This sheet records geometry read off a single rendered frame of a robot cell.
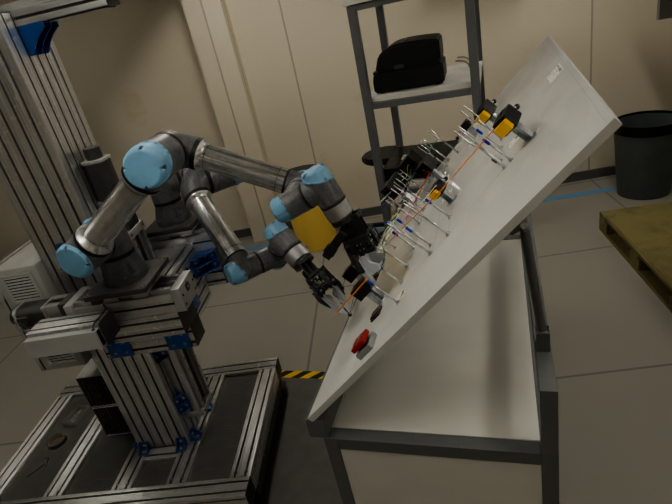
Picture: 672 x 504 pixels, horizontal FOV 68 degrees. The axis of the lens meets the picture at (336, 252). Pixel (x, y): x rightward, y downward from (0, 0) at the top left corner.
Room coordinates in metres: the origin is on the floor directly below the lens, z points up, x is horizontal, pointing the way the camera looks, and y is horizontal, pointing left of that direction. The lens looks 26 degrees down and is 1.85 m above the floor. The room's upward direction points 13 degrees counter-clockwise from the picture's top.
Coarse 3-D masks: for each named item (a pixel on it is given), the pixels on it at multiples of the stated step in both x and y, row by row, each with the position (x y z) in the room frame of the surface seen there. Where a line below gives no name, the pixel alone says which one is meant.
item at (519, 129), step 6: (504, 108) 1.16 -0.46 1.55; (510, 108) 1.14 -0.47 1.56; (516, 108) 1.20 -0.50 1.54; (498, 114) 1.17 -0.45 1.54; (504, 114) 1.12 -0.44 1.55; (510, 114) 1.12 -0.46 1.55; (516, 114) 1.13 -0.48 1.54; (498, 120) 1.13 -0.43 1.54; (510, 120) 1.11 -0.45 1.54; (516, 120) 1.12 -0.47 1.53; (492, 126) 1.14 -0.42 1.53; (516, 126) 1.14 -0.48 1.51; (522, 126) 1.13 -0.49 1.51; (516, 132) 1.13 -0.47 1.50; (522, 132) 1.14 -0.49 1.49; (528, 132) 1.12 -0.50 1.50; (534, 132) 1.11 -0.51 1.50; (522, 138) 1.12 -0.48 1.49; (528, 138) 1.13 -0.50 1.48
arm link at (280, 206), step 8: (296, 184) 1.34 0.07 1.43; (288, 192) 1.28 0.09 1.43; (296, 192) 1.26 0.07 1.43; (272, 200) 1.30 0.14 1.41; (280, 200) 1.28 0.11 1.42; (288, 200) 1.27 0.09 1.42; (296, 200) 1.26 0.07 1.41; (304, 200) 1.25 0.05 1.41; (272, 208) 1.28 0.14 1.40; (280, 208) 1.27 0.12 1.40; (288, 208) 1.26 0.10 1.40; (296, 208) 1.26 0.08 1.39; (304, 208) 1.26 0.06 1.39; (312, 208) 1.27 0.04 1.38; (280, 216) 1.27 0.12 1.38; (288, 216) 1.27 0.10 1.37; (296, 216) 1.28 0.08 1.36
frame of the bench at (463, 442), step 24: (528, 312) 1.38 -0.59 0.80; (336, 432) 1.04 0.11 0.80; (360, 432) 1.02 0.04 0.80; (384, 432) 1.00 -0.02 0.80; (336, 456) 1.03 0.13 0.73; (456, 456) 0.90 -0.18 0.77; (480, 456) 0.88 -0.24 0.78; (504, 456) 0.86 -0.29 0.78; (528, 456) 0.84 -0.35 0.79; (552, 456) 0.82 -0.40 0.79; (336, 480) 1.03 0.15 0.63; (552, 480) 0.82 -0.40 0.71
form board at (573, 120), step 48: (528, 96) 1.46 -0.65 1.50; (576, 96) 1.05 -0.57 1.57; (528, 144) 1.10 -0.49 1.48; (576, 144) 0.84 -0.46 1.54; (480, 192) 1.17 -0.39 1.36; (528, 192) 0.87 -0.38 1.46; (432, 240) 1.24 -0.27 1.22; (480, 240) 0.90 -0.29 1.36; (384, 288) 1.33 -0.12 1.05; (432, 288) 0.94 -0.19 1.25; (384, 336) 0.99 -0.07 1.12; (336, 384) 1.04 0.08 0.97
